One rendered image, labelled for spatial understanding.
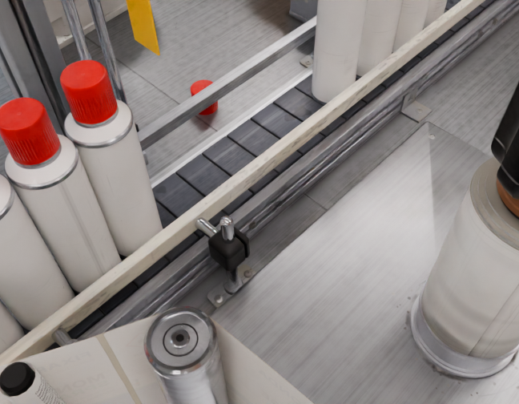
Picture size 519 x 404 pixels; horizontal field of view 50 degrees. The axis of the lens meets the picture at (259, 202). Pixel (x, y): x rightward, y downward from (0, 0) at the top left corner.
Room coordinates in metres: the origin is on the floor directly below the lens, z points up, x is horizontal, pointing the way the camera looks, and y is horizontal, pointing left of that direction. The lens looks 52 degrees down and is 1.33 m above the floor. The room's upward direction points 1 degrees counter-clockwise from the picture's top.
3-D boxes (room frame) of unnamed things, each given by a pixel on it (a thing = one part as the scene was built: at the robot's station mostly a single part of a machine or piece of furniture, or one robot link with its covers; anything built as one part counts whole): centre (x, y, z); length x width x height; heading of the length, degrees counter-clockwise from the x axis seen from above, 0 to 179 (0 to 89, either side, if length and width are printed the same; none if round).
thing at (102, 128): (0.31, 0.12, 0.98); 0.05 x 0.05 x 0.20
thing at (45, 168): (0.27, 0.16, 0.98); 0.05 x 0.05 x 0.20
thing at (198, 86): (0.56, 0.07, 0.85); 0.03 x 0.03 x 0.03
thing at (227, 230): (0.28, 0.03, 0.89); 0.03 x 0.03 x 0.12; 44
